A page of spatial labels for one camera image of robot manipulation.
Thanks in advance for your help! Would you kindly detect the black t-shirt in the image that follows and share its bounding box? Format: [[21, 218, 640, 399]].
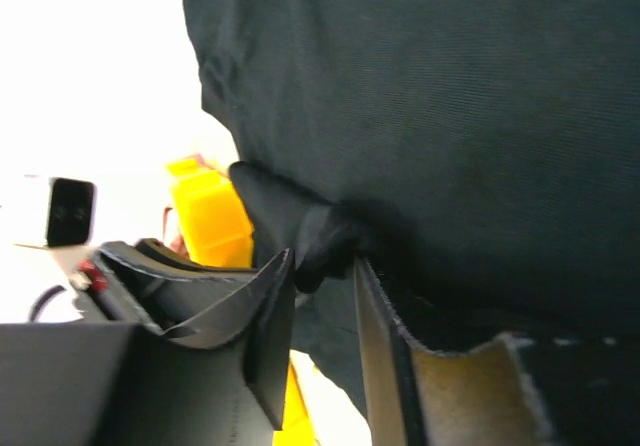
[[183, 0, 639, 421]]

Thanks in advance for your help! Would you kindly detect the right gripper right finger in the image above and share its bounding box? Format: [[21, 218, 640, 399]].
[[352, 256, 640, 446]]

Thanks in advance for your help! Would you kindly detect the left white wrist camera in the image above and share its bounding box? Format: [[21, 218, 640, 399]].
[[3, 175, 96, 249]]

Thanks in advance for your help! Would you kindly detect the yellow plastic bin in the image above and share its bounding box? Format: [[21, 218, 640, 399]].
[[167, 157, 315, 446]]

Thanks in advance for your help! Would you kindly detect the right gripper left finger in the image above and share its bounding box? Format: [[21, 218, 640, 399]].
[[1, 239, 295, 445]]

